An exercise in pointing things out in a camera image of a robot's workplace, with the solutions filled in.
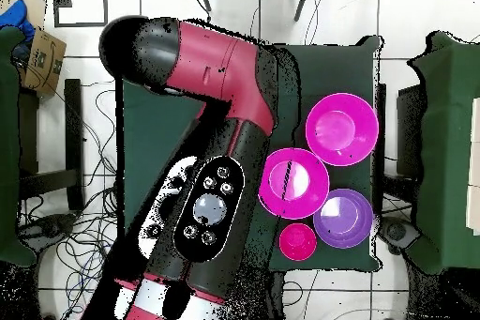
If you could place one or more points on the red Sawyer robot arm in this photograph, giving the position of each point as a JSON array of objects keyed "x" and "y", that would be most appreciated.
[{"x": 210, "y": 61}]

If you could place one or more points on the large pink bowl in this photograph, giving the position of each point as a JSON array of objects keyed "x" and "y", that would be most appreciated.
[
  {"x": 341, "y": 129},
  {"x": 303, "y": 200}
]

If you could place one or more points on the dark green table cloth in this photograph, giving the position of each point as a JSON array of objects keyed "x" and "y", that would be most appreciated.
[{"x": 157, "y": 132}]

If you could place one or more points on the small crimson bowl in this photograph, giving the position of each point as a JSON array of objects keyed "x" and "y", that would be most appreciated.
[{"x": 297, "y": 242}]

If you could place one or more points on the purple bowl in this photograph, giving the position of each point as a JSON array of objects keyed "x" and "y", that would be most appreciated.
[{"x": 343, "y": 218}]

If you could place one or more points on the green covered side table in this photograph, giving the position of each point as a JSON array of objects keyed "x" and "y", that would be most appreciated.
[
  {"x": 9, "y": 147},
  {"x": 446, "y": 147}
]

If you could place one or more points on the printed cardboard box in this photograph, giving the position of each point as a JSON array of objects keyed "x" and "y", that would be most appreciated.
[{"x": 43, "y": 68}]

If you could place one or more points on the plain cardboard box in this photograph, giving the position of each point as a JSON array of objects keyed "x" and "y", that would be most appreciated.
[{"x": 37, "y": 8}]

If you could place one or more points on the blue cloth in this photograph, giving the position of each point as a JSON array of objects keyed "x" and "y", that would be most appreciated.
[{"x": 17, "y": 16}]

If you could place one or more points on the black bench frame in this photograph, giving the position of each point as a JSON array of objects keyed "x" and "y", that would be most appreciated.
[
  {"x": 410, "y": 128},
  {"x": 73, "y": 128}
]

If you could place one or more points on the black pedestal foot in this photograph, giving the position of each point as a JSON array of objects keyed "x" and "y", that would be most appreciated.
[
  {"x": 397, "y": 231},
  {"x": 48, "y": 228}
]

